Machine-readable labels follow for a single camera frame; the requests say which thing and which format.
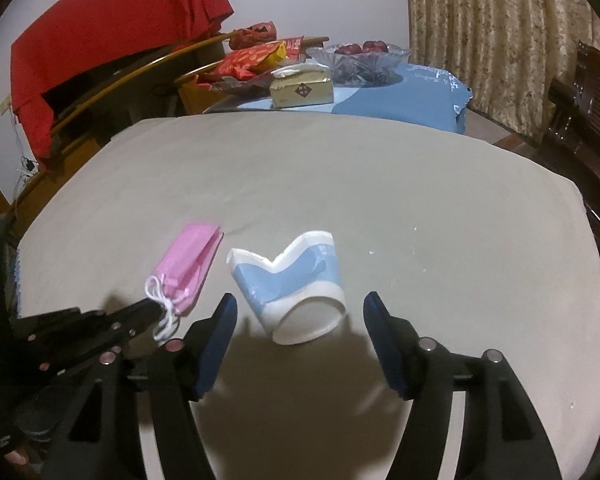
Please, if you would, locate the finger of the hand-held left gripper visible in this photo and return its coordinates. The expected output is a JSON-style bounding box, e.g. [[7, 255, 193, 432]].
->
[[10, 307, 109, 345], [32, 300, 162, 377]]

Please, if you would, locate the person's left hand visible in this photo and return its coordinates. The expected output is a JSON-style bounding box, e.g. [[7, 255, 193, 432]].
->
[[0, 422, 35, 468]]

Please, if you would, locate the yellow tissue box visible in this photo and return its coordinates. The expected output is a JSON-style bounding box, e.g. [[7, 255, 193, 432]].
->
[[269, 65, 335, 110]]

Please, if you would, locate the pink face mask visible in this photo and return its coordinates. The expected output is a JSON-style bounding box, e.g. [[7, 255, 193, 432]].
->
[[145, 222, 225, 343]]

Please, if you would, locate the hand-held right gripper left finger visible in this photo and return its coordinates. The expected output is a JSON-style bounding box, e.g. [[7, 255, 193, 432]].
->
[[42, 292, 239, 480]]

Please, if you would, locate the blue tablecloth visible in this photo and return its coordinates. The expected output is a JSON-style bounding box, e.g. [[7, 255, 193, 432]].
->
[[330, 62, 473, 136]]

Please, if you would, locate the dark wooden chair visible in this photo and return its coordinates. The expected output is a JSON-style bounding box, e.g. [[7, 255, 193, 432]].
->
[[542, 42, 600, 331]]

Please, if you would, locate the red snack bag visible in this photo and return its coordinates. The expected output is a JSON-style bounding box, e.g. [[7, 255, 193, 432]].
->
[[215, 37, 306, 81]]

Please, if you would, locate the blue and white paper cup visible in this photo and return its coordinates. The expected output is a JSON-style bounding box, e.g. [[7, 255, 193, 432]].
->
[[226, 230, 347, 346]]

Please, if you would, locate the red cloth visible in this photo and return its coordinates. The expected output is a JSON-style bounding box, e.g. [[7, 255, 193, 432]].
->
[[10, 0, 235, 160]]

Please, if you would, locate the glass fruit bowl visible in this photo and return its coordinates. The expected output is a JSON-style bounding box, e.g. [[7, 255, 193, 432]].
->
[[306, 42, 412, 86]]

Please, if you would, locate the beige patterned curtain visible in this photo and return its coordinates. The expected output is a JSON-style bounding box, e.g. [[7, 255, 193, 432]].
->
[[404, 0, 600, 96]]

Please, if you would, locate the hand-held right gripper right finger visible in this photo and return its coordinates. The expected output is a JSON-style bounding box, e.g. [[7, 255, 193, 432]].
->
[[362, 291, 565, 480]]

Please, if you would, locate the red patterned bag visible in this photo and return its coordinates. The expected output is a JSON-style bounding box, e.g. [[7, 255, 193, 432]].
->
[[230, 21, 276, 50]]

